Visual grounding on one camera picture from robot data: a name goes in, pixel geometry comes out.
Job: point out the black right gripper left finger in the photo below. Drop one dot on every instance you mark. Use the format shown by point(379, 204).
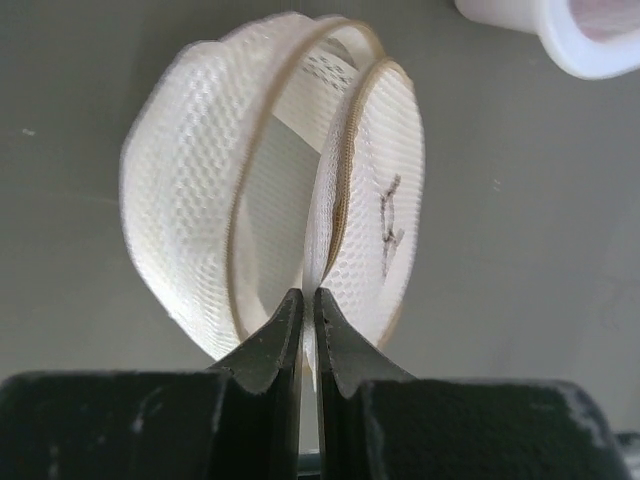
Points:
point(237, 419)

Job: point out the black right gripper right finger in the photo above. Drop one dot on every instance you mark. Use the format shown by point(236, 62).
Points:
point(377, 421)

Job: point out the white mesh laundry bag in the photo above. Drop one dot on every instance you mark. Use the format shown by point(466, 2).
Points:
point(287, 154)

